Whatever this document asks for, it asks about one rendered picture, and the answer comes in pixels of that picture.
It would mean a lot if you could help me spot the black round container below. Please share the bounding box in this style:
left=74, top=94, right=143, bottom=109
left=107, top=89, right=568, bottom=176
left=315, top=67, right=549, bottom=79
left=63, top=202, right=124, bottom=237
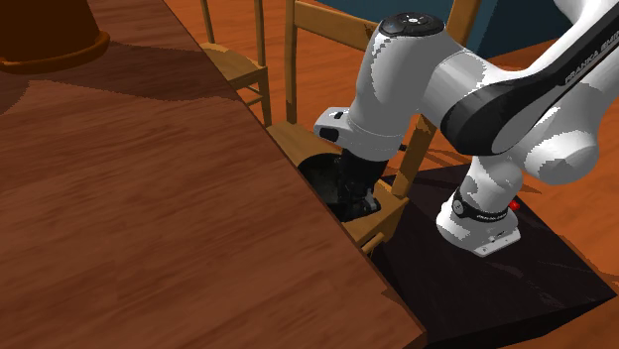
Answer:
left=297, top=152, right=345, bottom=221

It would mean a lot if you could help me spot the wooden chair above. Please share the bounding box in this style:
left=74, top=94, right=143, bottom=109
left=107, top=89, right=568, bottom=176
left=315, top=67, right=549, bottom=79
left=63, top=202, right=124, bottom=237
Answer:
left=265, top=0, right=485, bottom=256
left=198, top=0, right=274, bottom=128

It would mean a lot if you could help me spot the dark robot stand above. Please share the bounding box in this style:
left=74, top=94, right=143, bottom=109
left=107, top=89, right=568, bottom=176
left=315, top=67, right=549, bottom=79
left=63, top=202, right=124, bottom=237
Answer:
left=369, top=163, right=619, bottom=349

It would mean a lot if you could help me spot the brown wooden table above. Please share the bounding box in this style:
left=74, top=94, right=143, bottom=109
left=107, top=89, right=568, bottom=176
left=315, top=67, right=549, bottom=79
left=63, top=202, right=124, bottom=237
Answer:
left=0, top=0, right=429, bottom=349

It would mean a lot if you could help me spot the brown round pot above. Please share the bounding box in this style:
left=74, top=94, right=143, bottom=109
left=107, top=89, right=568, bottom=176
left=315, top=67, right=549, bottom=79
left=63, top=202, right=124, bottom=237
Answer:
left=0, top=0, right=112, bottom=76

